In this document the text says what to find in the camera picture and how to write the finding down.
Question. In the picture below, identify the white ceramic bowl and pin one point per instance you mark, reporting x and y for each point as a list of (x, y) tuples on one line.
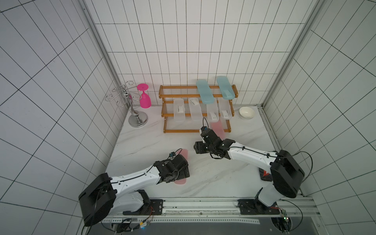
[(247, 112)]

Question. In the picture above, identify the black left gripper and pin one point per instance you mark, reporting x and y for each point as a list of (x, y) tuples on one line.
[(181, 175)]

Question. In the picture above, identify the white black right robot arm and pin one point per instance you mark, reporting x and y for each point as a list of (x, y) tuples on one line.
[(287, 175)]

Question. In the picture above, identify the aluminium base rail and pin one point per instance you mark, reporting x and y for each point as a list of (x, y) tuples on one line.
[(225, 209)]

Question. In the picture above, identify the black red snack bag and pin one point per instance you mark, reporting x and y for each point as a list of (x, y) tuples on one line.
[(265, 176)]

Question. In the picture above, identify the chrome glass holder stand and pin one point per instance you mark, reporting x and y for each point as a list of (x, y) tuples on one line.
[(124, 97)]

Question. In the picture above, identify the magenta plastic goblet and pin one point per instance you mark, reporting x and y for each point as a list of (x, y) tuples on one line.
[(145, 101)]

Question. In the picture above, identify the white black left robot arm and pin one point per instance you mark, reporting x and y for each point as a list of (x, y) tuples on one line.
[(111, 195)]

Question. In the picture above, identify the orange wooden two-tier shelf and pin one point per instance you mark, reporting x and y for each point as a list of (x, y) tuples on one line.
[(169, 93)]

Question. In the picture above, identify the pink pencil case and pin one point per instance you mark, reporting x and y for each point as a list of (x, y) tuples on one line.
[(217, 127), (184, 153)]

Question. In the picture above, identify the electronics board with wires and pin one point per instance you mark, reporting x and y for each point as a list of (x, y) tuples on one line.
[(283, 224)]

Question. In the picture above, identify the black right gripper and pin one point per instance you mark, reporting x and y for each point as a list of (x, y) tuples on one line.
[(207, 135)]

